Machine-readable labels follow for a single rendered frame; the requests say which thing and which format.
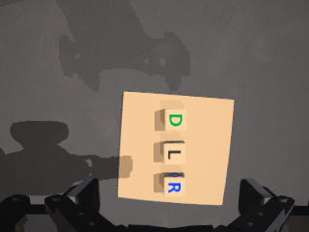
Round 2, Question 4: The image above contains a beige mat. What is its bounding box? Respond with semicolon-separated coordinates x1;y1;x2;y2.
118;92;234;205

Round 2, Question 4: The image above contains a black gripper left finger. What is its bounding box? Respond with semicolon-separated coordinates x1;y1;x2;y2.
0;178;133;232

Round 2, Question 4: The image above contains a beige block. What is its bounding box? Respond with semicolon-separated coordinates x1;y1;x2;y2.
165;108;187;131
163;172;185;197
163;141;185;164

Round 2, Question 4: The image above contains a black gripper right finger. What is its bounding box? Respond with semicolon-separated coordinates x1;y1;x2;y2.
211;179;309;232

